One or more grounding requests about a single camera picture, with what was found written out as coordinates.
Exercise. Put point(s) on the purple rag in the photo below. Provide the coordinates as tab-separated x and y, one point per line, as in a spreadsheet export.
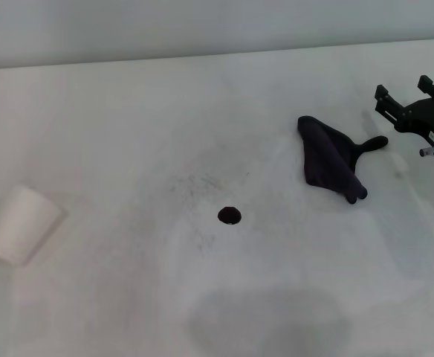
328	160

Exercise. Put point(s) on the white paper cup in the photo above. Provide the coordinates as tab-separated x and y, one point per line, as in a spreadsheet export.
20	227

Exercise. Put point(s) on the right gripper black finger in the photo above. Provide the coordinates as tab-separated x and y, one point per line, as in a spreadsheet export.
386	104
429	86

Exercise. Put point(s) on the black water stain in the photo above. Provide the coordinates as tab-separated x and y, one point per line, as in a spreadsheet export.
229	215

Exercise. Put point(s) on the silver connector plug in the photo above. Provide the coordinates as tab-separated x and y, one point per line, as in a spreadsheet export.
430	151

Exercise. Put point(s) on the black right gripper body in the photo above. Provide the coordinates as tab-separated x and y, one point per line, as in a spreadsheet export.
430	119

